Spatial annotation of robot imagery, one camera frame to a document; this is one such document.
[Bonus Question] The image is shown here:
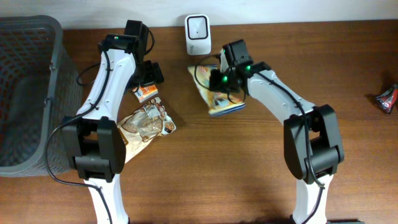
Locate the small orange box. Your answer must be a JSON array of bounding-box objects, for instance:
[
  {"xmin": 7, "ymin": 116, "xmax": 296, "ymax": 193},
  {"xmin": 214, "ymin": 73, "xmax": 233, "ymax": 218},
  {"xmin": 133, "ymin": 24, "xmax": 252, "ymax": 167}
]
[{"xmin": 132, "ymin": 85, "xmax": 158, "ymax": 103}]

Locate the yellow chip bag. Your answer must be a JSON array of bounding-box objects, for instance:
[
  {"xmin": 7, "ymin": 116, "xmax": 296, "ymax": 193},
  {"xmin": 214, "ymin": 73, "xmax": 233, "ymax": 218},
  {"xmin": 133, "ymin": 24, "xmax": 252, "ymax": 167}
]
[{"xmin": 188, "ymin": 65, "xmax": 246, "ymax": 116}]

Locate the beige brown snack pouch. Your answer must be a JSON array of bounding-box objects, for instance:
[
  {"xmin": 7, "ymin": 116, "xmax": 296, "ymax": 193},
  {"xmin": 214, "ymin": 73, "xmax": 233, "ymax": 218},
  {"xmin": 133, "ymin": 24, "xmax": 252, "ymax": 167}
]
[{"xmin": 117, "ymin": 97, "xmax": 177, "ymax": 164}]

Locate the red black snack packet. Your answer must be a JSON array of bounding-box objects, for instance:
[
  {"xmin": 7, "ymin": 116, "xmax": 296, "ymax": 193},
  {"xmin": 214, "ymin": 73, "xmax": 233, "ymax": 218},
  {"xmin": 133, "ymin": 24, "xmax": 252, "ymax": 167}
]
[{"xmin": 376, "ymin": 85, "xmax": 396, "ymax": 114}]

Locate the blue liquid bottle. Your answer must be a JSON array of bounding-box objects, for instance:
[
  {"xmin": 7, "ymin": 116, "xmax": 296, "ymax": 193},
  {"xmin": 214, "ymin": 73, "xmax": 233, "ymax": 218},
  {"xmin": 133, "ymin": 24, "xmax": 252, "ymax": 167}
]
[{"xmin": 392, "ymin": 84, "xmax": 398, "ymax": 102}]

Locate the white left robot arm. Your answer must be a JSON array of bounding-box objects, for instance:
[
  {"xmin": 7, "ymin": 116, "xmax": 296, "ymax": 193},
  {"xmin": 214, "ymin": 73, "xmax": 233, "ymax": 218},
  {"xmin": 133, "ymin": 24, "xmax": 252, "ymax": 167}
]
[{"xmin": 60, "ymin": 20, "xmax": 164, "ymax": 223}]

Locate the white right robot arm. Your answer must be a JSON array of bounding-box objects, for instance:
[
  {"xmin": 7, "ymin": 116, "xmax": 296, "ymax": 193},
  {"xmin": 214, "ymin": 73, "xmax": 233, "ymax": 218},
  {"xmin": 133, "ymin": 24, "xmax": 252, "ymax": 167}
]
[{"xmin": 209, "ymin": 40, "xmax": 345, "ymax": 223}]

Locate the white barcode scanner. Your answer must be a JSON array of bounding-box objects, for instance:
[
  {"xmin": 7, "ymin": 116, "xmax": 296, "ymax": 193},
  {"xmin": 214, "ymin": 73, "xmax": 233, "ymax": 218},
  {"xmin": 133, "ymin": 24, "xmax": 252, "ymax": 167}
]
[{"xmin": 184, "ymin": 14, "xmax": 211, "ymax": 55}]

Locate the grey plastic basket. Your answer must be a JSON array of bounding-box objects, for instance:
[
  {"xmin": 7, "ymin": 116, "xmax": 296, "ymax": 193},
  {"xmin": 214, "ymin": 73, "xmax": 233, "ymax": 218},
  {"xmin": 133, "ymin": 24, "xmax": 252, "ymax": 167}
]
[{"xmin": 1, "ymin": 16, "xmax": 83, "ymax": 177}]

